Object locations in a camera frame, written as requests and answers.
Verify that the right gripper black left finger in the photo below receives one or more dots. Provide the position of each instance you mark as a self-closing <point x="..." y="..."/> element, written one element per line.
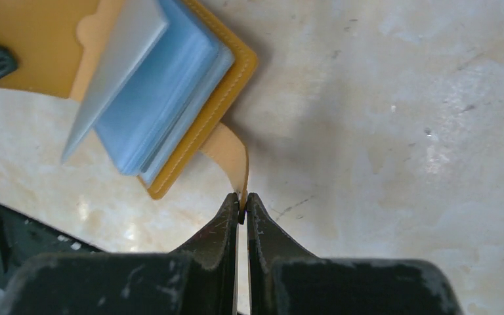
<point x="212" y="280"/>

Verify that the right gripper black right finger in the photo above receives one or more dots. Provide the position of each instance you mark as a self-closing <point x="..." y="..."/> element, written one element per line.
<point x="268" y="243"/>

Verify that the yellow leather card holder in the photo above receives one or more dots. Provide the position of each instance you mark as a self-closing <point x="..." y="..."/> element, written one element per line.
<point x="153" y="80"/>

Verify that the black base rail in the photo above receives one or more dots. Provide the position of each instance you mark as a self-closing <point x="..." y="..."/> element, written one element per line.
<point x="22" y="237"/>

